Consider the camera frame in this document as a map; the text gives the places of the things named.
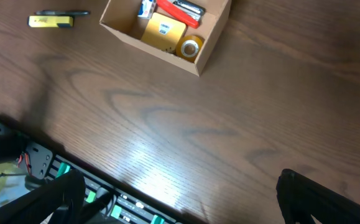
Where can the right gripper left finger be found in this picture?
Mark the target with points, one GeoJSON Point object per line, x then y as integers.
{"type": "Point", "coordinates": [37, 205]}

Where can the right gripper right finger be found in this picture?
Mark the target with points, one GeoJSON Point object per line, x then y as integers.
{"type": "Point", "coordinates": [302, 200]}

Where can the yellow highlighter marker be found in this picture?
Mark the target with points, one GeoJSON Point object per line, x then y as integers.
{"type": "Point", "coordinates": [50, 21]}

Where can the yellow tape roll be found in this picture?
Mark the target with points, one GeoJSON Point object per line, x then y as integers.
{"type": "Point", "coordinates": [189, 47]}

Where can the black pen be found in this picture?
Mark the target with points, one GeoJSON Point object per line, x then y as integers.
{"type": "Point", "coordinates": [62, 13]}

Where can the yellow sticky note pad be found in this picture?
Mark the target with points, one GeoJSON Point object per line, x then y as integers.
{"type": "Point", "coordinates": [163, 32]}

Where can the small blue white box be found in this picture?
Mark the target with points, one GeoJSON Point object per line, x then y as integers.
{"type": "Point", "coordinates": [147, 9]}

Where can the red black stapler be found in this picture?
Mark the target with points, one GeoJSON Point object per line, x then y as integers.
{"type": "Point", "coordinates": [183, 10]}

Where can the brown cardboard box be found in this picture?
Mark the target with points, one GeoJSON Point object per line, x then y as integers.
{"type": "Point", "coordinates": [120, 18]}

